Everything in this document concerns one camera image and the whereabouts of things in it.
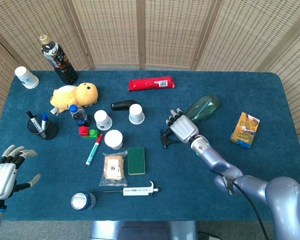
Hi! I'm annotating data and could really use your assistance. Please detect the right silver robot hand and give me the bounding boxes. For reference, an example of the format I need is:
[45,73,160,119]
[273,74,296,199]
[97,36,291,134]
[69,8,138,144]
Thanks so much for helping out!
[165,108,200,145]

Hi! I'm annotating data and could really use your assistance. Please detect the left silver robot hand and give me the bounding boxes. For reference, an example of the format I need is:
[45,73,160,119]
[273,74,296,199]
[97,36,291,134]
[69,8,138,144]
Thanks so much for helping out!
[0,144,42,201]

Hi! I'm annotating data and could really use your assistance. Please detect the green spray bottle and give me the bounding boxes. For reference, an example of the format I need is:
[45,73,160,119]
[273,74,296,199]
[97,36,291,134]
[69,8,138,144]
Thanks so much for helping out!
[160,94,220,150]

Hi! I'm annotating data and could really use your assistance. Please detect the small blue-capped cola bottle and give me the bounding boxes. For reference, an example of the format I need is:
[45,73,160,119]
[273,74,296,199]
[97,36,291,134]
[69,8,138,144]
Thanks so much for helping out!
[69,104,91,128]

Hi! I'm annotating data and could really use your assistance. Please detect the dark tea bottle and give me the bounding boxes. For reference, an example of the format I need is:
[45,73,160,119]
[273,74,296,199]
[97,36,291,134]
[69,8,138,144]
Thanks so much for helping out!
[38,34,79,85]

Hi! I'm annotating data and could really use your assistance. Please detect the white paper cup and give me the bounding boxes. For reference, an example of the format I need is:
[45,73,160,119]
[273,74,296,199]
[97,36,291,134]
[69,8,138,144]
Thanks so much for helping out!
[128,103,146,125]
[93,109,113,131]
[14,66,40,90]
[104,129,124,150]

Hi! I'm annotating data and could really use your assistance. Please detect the blue table carpet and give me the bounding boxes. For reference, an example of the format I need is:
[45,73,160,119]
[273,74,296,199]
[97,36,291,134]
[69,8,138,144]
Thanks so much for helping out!
[0,70,300,222]

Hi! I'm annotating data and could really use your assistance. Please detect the red snack package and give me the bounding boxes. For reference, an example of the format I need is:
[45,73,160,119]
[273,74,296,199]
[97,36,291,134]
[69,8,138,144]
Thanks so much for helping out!
[127,76,176,93]

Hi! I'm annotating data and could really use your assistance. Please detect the green scouring sponge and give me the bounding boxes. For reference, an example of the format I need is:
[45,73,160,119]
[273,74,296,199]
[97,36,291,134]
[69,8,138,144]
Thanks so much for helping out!
[127,146,146,176]

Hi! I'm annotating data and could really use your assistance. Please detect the yellow drink carton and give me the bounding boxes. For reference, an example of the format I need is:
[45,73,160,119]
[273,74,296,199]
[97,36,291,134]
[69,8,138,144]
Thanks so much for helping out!
[229,111,261,150]

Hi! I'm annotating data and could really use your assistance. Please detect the black-capped marker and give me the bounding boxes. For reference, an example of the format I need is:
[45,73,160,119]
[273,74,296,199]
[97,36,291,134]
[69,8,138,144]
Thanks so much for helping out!
[26,110,47,139]

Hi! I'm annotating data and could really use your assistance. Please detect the black mesh pen holder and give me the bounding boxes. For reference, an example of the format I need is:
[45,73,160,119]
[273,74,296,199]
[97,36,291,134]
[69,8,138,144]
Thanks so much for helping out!
[26,113,59,141]

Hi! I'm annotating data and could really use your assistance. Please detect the black stapler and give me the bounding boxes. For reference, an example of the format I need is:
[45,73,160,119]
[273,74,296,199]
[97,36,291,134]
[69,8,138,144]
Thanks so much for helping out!
[110,99,137,112]

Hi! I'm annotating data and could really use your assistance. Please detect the blue-capped marker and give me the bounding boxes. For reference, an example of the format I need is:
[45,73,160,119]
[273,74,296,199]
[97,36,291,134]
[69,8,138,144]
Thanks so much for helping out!
[40,112,49,131]

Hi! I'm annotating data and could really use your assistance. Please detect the white pipette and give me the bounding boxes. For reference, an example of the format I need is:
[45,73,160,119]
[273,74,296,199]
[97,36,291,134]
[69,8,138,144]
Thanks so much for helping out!
[101,180,162,197]

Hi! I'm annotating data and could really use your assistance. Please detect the blue drink can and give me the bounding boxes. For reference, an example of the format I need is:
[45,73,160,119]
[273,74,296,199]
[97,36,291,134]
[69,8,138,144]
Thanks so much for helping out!
[70,191,97,212]

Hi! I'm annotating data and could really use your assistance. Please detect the packaged biscuits in clear bag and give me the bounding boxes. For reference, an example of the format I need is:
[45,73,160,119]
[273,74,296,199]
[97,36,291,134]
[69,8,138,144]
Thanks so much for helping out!
[98,150,129,188]

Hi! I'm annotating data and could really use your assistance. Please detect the green toy brick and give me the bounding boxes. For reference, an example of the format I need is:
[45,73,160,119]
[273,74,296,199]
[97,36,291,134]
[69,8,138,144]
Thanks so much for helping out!
[81,128,100,140]

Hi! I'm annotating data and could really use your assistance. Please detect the green marker with red cap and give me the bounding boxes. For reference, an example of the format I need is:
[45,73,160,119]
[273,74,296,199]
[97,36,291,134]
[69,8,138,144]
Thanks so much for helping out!
[85,133,104,166]

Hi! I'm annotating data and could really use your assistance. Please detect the red toy brick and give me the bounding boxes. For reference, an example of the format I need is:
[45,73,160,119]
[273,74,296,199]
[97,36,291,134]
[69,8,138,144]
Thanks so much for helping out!
[78,125,91,137]

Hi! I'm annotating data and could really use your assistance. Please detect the yellow plush toy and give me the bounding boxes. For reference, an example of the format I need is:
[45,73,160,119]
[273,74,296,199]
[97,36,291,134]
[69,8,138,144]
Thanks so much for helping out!
[49,82,100,116]

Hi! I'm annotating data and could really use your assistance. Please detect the grey robot torso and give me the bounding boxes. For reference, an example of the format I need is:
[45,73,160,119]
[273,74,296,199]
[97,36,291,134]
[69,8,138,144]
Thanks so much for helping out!
[89,220,199,240]

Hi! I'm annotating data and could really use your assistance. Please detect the woven folding screen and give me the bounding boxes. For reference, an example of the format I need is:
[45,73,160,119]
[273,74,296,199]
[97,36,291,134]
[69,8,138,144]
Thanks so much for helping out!
[0,0,300,173]

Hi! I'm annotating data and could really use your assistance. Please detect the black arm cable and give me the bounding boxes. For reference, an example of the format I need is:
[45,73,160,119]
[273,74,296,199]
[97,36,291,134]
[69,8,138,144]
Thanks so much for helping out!
[232,183,270,240]

